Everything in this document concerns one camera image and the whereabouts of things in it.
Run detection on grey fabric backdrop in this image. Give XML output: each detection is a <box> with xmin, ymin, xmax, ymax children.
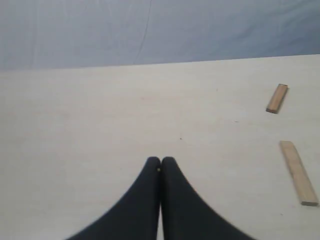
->
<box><xmin>0</xmin><ymin>0</ymin><xmax>320</xmax><ymax>71</ymax></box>

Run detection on wooden stick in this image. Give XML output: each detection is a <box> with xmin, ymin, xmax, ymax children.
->
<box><xmin>279</xmin><ymin>140</ymin><xmax>320</xmax><ymax>207</ymax></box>

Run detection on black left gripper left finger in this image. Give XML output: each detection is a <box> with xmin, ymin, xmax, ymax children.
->
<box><xmin>70</xmin><ymin>156</ymin><xmax>161</xmax><ymax>240</ymax></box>

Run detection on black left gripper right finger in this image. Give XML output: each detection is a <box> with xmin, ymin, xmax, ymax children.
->
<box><xmin>161</xmin><ymin>156</ymin><xmax>252</xmax><ymax>240</ymax></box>

